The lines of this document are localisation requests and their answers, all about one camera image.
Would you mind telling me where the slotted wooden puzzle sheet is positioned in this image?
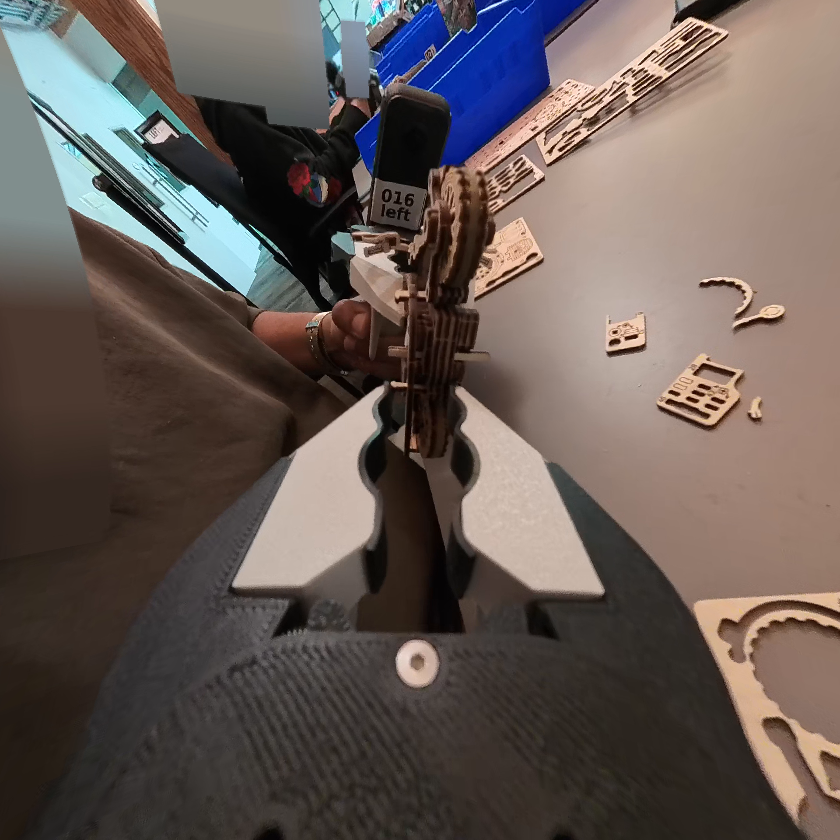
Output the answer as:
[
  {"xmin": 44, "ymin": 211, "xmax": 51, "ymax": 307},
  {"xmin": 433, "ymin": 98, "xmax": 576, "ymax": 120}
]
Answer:
[{"xmin": 482, "ymin": 156, "xmax": 547, "ymax": 215}]

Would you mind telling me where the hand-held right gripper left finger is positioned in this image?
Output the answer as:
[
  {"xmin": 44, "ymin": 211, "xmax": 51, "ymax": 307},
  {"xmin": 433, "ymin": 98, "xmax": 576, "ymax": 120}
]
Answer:
[{"xmin": 231, "ymin": 386, "xmax": 401, "ymax": 618}]

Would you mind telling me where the wooden motorcycle model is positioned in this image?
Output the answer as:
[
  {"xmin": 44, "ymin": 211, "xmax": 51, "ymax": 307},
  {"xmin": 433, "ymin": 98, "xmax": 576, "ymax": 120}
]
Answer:
[{"xmin": 351, "ymin": 164, "xmax": 493, "ymax": 458}]

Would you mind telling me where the gear cutout wooden sheet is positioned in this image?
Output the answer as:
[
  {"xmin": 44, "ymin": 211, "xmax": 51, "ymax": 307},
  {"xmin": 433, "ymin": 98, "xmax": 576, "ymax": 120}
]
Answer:
[{"xmin": 693, "ymin": 592, "xmax": 840, "ymax": 829}]

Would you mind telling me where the person's left hand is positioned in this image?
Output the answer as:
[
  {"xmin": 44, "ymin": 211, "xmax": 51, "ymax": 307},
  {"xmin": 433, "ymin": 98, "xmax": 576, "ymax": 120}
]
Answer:
[{"xmin": 326, "ymin": 297, "xmax": 411, "ymax": 376}]

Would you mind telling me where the person's brown shirt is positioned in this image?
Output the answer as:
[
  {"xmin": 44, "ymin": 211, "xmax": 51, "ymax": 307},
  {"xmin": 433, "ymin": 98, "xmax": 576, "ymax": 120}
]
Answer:
[{"xmin": 69, "ymin": 209, "xmax": 368, "ymax": 555}]

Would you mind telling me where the blue plastic bin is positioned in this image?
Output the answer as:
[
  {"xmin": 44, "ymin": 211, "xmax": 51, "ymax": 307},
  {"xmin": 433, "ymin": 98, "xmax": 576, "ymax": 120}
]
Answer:
[
  {"xmin": 472, "ymin": 0, "xmax": 595, "ymax": 42},
  {"xmin": 376, "ymin": 10, "xmax": 551, "ymax": 166}
]

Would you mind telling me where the person's left forearm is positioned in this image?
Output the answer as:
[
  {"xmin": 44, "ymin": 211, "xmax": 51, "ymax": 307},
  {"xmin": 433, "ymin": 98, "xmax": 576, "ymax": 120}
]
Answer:
[{"xmin": 251, "ymin": 307, "xmax": 322, "ymax": 378}]

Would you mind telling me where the small wooden card piece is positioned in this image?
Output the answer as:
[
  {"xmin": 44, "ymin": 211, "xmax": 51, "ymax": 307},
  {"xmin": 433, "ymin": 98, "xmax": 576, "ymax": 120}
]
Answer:
[{"xmin": 604, "ymin": 313, "xmax": 647, "ymax": 356}]

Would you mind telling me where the thin-cut wooden puzzle sheet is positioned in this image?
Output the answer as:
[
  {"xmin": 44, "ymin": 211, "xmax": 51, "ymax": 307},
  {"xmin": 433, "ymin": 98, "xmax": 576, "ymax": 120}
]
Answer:
[{"xmin": 465, "ymin": 79, "xmax": 596, "ymax": 173}]

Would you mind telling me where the metal wrist bracelet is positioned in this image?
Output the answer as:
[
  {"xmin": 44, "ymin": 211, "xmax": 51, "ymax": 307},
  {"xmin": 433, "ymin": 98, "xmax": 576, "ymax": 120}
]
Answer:
[{"xmin": 304, "ymin": 311, "xmax": 337, "ymax": 376}]

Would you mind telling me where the toothed wooden arc piece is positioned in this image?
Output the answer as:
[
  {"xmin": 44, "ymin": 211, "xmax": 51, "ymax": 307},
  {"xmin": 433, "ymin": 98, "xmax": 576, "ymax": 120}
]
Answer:
[{"xmin": 698, "ymin": 276, "xmax": 757, "ymax": 317}]

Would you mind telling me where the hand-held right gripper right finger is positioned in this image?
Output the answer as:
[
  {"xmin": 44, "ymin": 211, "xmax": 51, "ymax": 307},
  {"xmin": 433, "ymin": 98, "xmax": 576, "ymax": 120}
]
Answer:
[{"xmin": 423, "ymin": 386, "xmax": 606, "ymax": 611}]

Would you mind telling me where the long wooden puzzle sheet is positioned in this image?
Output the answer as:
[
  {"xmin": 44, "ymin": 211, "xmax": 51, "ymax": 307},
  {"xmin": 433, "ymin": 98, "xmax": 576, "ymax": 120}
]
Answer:
[{"xmin": 535, "ymin": 18, "xmax": 729, "ymax": 166}]

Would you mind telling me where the wooden grid cutout piece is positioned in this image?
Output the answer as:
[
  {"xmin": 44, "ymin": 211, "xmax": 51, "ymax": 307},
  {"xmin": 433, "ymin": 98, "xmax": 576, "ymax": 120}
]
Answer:
[{"xmin": 657, "ymin": 353, "xmax": 745, "ymax": 429}]

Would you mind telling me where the black handrail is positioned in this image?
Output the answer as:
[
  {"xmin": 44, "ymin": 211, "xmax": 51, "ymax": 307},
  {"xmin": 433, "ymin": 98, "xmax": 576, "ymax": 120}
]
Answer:
[{"xmin": 28, "ymin": 91, "xmax": 221, "ymax": 245}]

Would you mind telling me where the printed wooden puzzle sheet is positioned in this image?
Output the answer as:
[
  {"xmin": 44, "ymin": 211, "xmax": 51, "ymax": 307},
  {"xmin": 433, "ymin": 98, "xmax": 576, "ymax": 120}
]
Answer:
[{"xmin": 472, "ymin": 218, "xmax": 545, "ymax": 298}]

